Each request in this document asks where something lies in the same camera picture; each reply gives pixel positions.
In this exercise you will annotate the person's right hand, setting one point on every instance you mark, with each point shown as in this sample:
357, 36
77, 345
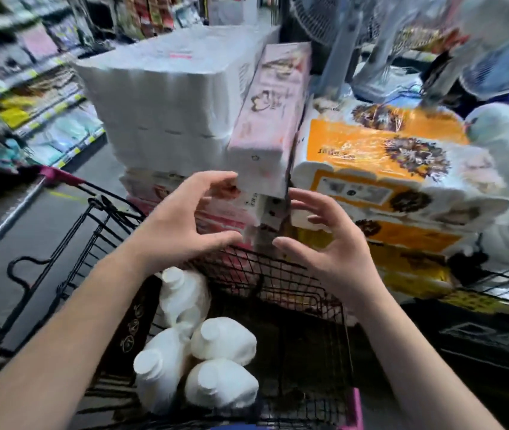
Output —
344, 259

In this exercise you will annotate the person's right thumb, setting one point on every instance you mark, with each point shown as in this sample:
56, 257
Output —
295, 250

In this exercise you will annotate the person's right middle finger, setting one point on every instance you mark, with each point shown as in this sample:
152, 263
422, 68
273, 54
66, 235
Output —
306, 207

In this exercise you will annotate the white standing fan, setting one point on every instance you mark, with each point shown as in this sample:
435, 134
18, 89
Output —
384, 62
339, 35

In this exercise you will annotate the dark brown patterned bag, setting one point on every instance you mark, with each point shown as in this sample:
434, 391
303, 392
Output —
131, 326

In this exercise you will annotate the person's left hand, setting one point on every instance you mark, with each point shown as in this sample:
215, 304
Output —
169, 228

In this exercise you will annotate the white cardboard box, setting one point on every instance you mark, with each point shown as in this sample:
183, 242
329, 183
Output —
232, 8

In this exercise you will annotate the person's left thumb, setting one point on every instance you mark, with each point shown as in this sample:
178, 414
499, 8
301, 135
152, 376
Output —
221, 239

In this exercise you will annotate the yellow tissue pack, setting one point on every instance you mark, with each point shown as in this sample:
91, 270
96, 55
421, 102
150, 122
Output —
416, 270

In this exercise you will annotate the white plastic bottle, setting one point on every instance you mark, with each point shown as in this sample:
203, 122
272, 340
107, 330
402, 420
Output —
223, 385
185, 293
227, 340
162, 367

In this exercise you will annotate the orange tissue roll pack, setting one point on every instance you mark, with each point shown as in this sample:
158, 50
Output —
407, 237
371, 152

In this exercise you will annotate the row of hanging packets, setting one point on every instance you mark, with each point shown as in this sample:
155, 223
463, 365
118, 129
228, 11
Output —
151, 15

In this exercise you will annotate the person's right forearm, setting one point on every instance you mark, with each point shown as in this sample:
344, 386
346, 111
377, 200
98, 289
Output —
416, 371

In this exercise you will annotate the pink tissue pack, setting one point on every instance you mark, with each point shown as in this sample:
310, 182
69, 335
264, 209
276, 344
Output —
268, 120

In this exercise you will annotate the person's left middle finger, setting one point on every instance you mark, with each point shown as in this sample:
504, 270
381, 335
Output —
227, 192

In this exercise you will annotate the person's left forearm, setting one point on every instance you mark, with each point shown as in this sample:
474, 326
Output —
57, 349

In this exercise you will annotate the store shelf with goods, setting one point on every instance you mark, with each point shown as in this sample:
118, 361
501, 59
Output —
35, 85

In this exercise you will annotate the white fan with blue blades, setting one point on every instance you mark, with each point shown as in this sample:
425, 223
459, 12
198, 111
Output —
501, 49

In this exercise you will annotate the large white tissue roll pack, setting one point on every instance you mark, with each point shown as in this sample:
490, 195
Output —
169, 93

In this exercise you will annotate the stack of pink tissue packs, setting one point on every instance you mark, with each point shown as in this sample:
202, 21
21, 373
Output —
227, 214

